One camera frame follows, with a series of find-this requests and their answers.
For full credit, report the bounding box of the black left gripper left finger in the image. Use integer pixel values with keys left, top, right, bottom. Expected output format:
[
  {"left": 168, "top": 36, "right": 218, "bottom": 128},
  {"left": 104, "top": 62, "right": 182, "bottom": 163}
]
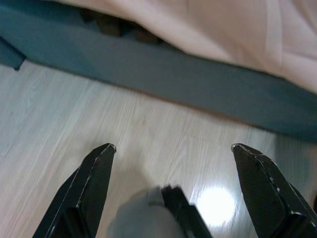
[{"left": 32, "top": 143, "right": 117, "bottom": 238}]

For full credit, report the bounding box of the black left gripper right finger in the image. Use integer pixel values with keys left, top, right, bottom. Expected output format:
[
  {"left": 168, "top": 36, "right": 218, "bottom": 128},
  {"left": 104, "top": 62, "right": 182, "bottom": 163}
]
[{"left": 230, "top": 143, "right": 317, "bottom": 238}]

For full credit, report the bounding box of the cream sheeted bed mattress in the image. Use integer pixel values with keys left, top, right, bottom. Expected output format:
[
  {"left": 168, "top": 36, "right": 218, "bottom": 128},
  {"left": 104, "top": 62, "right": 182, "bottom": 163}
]
[{"left": 56, "top": 0, "right": 317, "bottom": 92}]

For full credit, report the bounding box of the dark teal bed frame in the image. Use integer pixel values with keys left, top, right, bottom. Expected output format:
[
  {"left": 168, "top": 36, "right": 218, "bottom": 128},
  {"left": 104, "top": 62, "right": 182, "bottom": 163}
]
[{"left": 0, "top": 0, "right": 317, "bottom": 139}]

